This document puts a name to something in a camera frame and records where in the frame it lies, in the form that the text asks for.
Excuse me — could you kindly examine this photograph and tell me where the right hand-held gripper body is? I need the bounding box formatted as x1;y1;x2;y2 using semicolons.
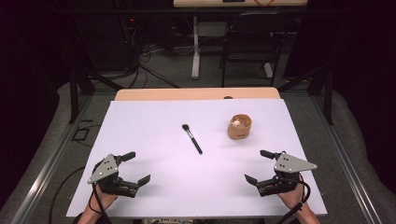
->
256;151;318;198

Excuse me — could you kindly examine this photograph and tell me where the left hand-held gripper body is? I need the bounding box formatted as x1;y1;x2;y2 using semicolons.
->
87;153;140;199

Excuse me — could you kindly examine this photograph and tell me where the person's left hand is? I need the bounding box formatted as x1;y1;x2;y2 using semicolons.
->
92;184;126;214

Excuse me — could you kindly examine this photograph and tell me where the person's right hand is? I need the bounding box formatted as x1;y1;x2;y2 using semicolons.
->
275;177;308;212

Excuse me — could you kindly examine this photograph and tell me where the round wooden holder cup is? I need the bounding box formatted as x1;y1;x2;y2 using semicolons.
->
227;113;252;141

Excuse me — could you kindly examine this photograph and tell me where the white table sheet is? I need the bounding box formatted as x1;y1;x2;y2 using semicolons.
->
65;98;329;218

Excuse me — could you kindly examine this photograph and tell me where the black makeup brush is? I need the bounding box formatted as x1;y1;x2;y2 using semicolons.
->
181;123;204;156

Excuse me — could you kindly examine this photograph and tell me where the black metal stand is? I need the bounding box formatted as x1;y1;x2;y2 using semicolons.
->
68;62;125;125
276;63;334;126

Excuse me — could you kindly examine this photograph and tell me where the white desk leg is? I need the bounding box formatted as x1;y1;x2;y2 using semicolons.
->
191;16;201;80
262;62;275;79

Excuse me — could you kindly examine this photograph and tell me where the black chair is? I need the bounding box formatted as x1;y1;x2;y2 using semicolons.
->
219;11;293;88

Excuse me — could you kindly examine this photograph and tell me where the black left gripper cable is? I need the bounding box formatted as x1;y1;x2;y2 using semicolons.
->
88;182;113;224

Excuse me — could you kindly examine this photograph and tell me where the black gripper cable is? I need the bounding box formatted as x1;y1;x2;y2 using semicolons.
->
275;174;312;224
88;182;113;224

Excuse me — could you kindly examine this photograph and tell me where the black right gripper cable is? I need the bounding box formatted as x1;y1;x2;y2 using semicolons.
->
275;174;312;224

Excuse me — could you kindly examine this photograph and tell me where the black floor cable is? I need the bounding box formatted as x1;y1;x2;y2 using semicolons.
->
48;165;86;224

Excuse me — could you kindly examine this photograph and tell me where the aluminium floor rail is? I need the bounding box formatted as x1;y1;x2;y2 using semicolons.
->
8;94;94;224
311;94;390;224

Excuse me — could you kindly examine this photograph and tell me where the bundle of floor cables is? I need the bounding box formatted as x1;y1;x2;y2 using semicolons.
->
106;15;181;90

